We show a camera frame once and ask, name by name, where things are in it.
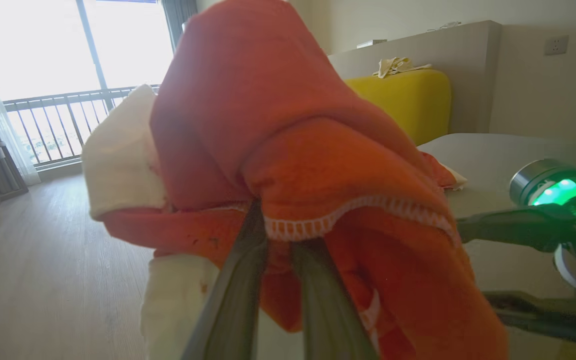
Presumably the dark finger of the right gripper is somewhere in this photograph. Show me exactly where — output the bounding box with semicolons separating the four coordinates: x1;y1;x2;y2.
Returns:
456;205;576;253
482;291;576;348

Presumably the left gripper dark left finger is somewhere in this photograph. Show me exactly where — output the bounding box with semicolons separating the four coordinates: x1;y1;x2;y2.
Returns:
181;199;270;360

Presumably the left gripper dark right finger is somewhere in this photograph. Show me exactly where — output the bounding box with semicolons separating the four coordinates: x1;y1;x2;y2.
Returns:
292;238;380;360

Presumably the red garment with white trim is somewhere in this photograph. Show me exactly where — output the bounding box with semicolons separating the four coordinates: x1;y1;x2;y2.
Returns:
420;151;469;192

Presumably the red garment with white stitching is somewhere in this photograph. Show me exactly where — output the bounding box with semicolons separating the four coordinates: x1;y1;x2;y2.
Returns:
99;0;510;360

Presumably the grey fabric sofa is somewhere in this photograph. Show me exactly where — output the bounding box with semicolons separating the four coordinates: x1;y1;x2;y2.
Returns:
416;132;576;360

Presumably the yellow upholstered chair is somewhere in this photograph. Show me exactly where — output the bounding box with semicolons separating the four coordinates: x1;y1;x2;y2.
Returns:
343;68;453;147

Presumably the pale yellow crumpled cloth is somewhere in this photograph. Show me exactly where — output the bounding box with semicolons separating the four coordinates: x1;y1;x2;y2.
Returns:
371;56;433;80

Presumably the balcony metal railing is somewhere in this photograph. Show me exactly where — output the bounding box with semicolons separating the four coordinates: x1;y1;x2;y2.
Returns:
0;83;162;169

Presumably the dark grey curtain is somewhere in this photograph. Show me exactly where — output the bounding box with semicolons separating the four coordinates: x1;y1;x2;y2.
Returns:
160;0;199;54

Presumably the sheer white curtain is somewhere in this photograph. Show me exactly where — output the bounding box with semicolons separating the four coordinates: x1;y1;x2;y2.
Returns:
0;15;42;187

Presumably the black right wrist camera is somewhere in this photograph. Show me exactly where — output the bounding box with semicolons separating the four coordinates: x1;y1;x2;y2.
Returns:
509;158;576;207

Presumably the white wall socket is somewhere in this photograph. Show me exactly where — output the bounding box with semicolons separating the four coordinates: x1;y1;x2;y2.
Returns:
543;34;570;56

